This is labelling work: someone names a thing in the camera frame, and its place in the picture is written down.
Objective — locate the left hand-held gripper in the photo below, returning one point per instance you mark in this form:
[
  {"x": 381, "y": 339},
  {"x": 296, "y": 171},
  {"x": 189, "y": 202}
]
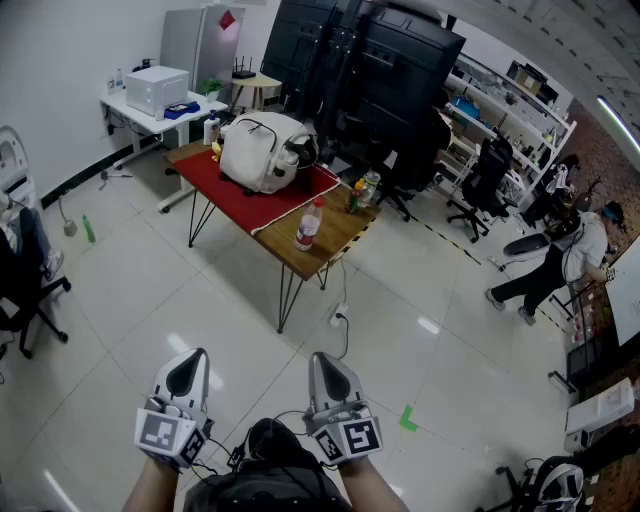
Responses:
[{"x": 160, "y": 432}]

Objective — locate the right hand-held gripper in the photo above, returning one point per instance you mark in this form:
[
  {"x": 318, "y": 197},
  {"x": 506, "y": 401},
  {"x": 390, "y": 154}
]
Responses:
[{"x": 357, "y": 437}]

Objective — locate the white backpack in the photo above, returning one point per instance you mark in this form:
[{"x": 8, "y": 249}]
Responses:
[{"x": 250, "y": 150}]

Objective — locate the person's right forearm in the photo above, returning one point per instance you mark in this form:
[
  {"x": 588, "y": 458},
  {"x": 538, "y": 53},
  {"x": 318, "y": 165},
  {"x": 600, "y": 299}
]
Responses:
[{"x": 372, "y": 490}]

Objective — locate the person's left forearm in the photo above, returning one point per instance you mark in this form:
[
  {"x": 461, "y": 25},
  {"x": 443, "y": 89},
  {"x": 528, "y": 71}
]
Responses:
[{"x": 150, "y": 487}]

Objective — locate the white power strip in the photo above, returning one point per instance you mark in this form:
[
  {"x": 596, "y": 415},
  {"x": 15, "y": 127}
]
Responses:
[{"x": 338, "y": 315}]

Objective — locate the person's black-clad torso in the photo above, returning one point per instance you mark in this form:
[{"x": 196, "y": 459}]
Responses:
[{"x": 270, "y": 487}]

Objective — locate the wooden table with black legs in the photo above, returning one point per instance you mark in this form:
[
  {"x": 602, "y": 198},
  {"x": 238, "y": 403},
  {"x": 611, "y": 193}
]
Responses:
[{"x": 335, "y": 230}]

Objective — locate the red-capped plastic bottle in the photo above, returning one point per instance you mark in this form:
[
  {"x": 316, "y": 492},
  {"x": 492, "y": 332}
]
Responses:
[{"x": 307, "y": 227}]

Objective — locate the green bottle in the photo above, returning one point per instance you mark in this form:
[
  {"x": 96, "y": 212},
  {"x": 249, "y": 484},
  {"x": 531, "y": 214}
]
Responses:
[{"x": 89, "y": 230}]

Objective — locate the black office chair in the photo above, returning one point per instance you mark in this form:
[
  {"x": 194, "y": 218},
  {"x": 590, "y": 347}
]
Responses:
[
  {"x": 515, "y": 487},
  {"x": 487, "y": 180},
  {"x": 397, "y": 185},
  {"x": 25, "y": 295}
]

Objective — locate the orange-capped red sauce bottle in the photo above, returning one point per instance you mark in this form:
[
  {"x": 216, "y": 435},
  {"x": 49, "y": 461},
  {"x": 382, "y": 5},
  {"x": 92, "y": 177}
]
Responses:
[{"x": 354, "y": 200}]

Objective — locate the grey power adapter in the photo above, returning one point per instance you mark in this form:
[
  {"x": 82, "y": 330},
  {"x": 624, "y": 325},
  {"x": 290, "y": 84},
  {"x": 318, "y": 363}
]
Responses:
[{"x": 70, "y": 228}]

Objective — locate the red table cloth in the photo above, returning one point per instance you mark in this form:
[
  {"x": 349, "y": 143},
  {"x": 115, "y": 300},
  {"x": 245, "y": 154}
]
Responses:
[{"x": 235, "y": 195}]

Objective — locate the clear plastic bottle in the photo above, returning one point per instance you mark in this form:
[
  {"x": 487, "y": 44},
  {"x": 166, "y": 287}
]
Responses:
[{"x": 370, "y": 187}]

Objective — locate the yellow and white plush toy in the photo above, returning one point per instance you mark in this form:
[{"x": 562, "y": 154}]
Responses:
[{"x": 216, "y": 151}]

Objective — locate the white and black oval pack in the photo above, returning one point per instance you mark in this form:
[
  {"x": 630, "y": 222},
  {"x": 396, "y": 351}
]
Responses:
[
  {"x": 525, "y": 246},
  {"x": 560, "y": 487}
]

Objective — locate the white pump bottle blue cap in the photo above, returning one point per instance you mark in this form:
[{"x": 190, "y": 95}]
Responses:
[{"x": 210, "y": 131}]

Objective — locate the black metal cart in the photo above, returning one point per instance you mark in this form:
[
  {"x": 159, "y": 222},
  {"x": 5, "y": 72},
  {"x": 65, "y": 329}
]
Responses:
[{"x": 585, "y": 350}]

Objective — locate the white desk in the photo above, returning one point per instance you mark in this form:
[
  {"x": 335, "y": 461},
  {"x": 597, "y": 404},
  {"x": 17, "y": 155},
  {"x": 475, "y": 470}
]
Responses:
[{"x": 150, "y": 120}]

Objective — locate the white box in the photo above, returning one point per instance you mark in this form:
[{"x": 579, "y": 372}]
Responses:
[{"x": 600, "y": 415}]

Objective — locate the blue cloth with tablet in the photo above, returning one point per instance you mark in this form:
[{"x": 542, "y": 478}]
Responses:
[{"x": 180, "y": 110}]

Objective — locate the white rounded machine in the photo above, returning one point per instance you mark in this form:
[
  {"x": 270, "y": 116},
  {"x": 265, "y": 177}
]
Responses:
[{"x": 12, "y": 160}]

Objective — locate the white microwave oven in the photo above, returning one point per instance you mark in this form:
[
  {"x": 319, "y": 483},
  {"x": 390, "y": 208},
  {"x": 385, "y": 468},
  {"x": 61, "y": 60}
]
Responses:
[{"x": 155, "y": 90}]

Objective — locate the green potted plant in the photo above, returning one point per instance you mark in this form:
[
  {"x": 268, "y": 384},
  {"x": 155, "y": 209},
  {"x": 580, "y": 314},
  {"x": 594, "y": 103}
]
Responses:
[{"x": 211, "y": 87}]

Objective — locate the round wooden side table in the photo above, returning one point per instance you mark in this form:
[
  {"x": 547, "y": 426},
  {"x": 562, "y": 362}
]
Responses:
[{"x": 255, "y": 85}]

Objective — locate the black router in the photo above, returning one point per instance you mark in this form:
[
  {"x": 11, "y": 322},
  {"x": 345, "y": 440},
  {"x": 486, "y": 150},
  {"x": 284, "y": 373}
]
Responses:
[{"x": 243, "y": 75}]

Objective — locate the large black screen on stand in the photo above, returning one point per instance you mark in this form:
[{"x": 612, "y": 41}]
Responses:
[{"x": 390, "y": 75}]

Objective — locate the black coat stand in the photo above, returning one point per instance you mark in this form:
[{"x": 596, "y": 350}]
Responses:
[{"x": 593, "y": 192}]

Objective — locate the white shelving rack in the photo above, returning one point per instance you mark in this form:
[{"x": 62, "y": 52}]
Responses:
[{"x": 520, "y": 115}]

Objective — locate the silver refrigerator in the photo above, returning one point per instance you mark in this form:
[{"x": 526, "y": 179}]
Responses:
[{"x": 200, "y": 45}]

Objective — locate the ceiling light bar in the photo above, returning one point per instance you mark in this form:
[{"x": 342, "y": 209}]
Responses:
[{"x": 620, "y": 125}]

